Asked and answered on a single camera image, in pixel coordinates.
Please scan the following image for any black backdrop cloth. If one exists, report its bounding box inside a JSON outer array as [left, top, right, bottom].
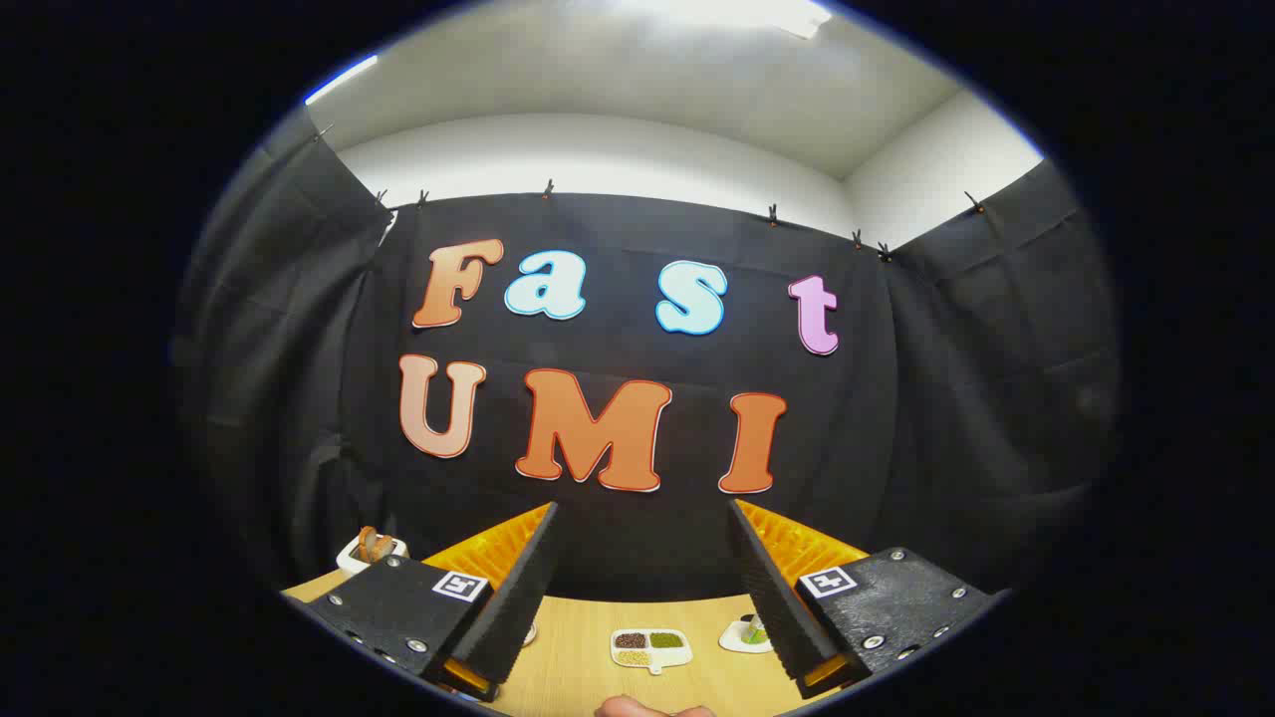
[[169, 110, 1122, 603]]

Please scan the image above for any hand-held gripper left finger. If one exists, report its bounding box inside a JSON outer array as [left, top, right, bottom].
[[294, 501, 561, 704]]

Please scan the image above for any white divided bean dish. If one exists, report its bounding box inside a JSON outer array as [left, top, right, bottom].
[[610, 627, 693, 676]]

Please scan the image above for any small white dish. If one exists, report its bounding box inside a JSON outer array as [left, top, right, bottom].
[[719, 617, 776, 655]]

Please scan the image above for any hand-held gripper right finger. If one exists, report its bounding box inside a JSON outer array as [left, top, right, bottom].
[[727, 498, 1009, 701]]

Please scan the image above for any white toaster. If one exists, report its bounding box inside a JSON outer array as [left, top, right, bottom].
[[336, 536, 409, 577]]

